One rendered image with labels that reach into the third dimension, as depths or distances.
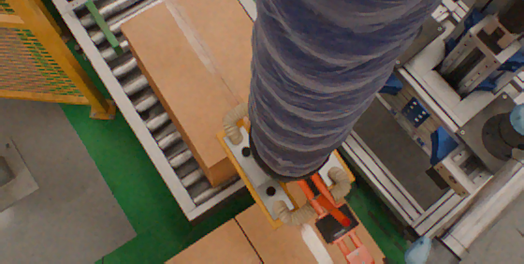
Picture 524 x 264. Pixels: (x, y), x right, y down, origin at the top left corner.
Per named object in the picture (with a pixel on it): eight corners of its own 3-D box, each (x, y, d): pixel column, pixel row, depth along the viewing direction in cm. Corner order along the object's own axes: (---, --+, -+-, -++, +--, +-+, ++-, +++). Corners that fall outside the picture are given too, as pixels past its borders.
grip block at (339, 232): (312, 221, 167) (314, 218, 161) (341, 202, 169) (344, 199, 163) (328, 247, 165) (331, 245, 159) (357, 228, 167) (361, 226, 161)
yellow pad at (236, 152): (214, 135, 183) (214, 131, 178) (242, 119, 185) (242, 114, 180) (273, 230, 176) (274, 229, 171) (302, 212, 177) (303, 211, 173)
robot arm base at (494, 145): (504, 105, 192) (517, 95, 183) (538, 140, 189) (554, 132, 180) (471, 133, 189) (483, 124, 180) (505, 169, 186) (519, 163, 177)
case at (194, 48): (138, 66, 245) (118, 23, 206) (221, 19, 252) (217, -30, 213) (213, 189, 231) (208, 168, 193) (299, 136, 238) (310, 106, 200)
